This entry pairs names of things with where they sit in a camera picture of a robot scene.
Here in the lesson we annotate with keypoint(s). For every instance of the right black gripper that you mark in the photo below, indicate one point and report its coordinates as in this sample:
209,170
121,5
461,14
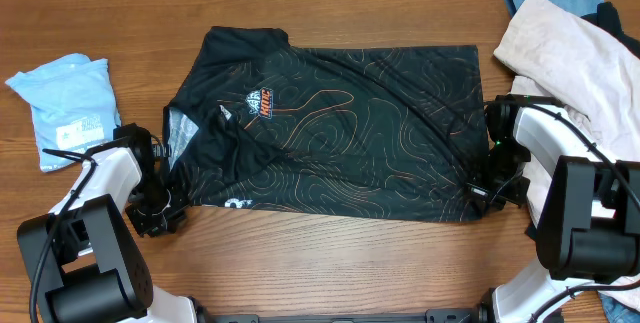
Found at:
487,195

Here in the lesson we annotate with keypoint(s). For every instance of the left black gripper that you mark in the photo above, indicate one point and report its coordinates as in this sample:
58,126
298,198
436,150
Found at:
145,226

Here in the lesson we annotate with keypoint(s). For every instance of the black orange-patterned jersey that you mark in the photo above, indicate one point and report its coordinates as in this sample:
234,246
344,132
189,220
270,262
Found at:
386,133

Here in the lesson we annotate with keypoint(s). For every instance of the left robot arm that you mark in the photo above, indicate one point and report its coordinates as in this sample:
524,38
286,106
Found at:
81,257

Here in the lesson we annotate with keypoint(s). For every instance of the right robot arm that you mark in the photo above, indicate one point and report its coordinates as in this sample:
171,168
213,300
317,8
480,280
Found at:
587,236

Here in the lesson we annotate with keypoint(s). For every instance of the folded light blue t-shirt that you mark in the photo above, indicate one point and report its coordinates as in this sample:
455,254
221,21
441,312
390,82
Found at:
72,103

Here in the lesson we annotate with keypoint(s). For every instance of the cream white shirt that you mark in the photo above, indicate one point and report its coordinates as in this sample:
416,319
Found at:
556,53

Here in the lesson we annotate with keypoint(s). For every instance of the dark navy garment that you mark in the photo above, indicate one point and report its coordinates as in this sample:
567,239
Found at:
607,18

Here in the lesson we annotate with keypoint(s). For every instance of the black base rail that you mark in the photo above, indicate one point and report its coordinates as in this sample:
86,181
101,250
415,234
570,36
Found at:
345,318

